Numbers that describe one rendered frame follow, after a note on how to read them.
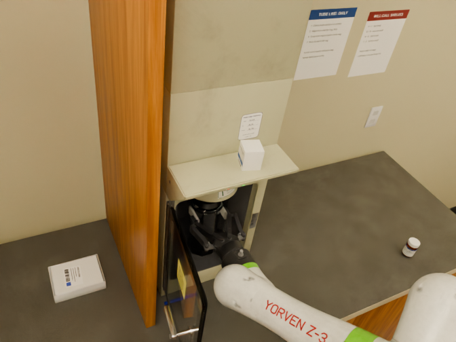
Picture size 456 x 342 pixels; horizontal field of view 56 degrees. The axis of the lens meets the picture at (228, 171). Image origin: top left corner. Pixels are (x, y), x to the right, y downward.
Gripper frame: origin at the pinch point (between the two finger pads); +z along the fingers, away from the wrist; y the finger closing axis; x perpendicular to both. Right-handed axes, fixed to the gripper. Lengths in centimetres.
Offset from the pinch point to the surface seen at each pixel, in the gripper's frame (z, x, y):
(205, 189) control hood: -20.4, -31.4, 12.5
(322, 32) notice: 34, -42, -57
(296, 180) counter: 25, 26, -59
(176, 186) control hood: -16.2, -30.1, 18.1
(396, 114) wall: 34, 5, -119
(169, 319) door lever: -32.6, -1.2, 24.6
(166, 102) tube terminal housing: -7, -48, 18
